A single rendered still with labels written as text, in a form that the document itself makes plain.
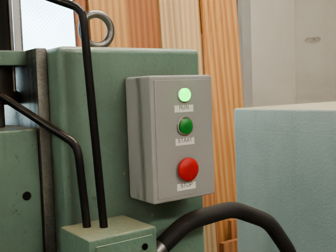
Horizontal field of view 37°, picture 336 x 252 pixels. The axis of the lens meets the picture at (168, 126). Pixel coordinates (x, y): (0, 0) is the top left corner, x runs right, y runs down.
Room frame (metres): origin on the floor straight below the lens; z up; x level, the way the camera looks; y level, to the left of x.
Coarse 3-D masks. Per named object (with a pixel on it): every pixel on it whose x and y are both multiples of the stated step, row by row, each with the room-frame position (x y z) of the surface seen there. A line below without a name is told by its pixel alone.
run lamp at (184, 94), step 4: (180, 88) 0.64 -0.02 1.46; (184, 88) 0.64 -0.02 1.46; (180, 92) 0.64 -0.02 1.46; (184, 92) 0.64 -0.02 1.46; (188, 92) 0.64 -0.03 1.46; (180, 96) 0.64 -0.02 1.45; (184, 96) 0.64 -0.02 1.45; (188, 96) 0.64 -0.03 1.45; (180, 100) 0.64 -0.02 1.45; (184, 100) 0.64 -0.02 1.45
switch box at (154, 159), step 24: (144, 96) 0.63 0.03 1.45; (168, 96) 0.63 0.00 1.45; (192, 96) 0.65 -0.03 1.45; (144, 120) 0.63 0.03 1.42; (168, 120) 0.63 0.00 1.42; (192, 120) 0.65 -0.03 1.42; (144, 144) 0.63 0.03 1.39; (168, 144) 0.63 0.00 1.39; (192, 144) 0.65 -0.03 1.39; (144, 168) 0.63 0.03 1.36; (168, 168) 0.63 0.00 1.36; (144, 192) 0.63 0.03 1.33; (168, 192) 0.63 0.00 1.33; (192, 192) 0.65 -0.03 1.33
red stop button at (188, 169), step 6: (180, 162) 0.63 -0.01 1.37; (186, 162) 0.63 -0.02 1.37; (192, 162) 0.64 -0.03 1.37; (180, 168) 0.63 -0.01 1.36; (186, 168) 0.63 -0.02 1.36; (192, 168) 0.64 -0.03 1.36; (180, 174) 0.63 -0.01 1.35; (186, 174) 0.63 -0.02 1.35; (192, 174) 0.64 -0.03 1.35; (186, 180) 0.64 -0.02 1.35
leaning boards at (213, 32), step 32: (96, 0) 2.06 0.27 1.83; (128, 0) 2.19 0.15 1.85; (160, 0) 2.27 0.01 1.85; (192, 0) 2.40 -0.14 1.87; (224, 0) 2.48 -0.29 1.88; (96, 32) 2.05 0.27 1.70; (128, 32) 2.17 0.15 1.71; (160, 32) 2.26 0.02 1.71; (192, 32) 2.39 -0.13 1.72; (224, 32) 2.46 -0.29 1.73; (224, 64) 2.44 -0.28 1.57; (224, 96) 2.43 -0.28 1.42; (224, 128) 2.41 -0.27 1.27; (224, 160) 2.40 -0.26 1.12; (224, 192) 2.38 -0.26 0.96; (224, 224) 2.36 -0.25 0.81
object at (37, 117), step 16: (48, 0) 0.62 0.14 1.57; (64, 0) 0.61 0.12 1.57; (80, 16) 0.60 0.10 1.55; (80, 32) 0.60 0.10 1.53; (0, 96) 0.65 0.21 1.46; (32, 112) 0.63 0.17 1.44; (96, 112) 0.60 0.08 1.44; (48, 128) 0.62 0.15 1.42; (96, 128) 0.60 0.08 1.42; (96, 144) 0.60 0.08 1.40; (80, 160) 0.60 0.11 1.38; (96, 160) 0.60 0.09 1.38; (80, 176) 0.60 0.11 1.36; (96, 176) 0.60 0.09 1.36; (80, 192) 0.60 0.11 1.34; (96, 192) 0.60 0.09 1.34; (80, 208) 0.60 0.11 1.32
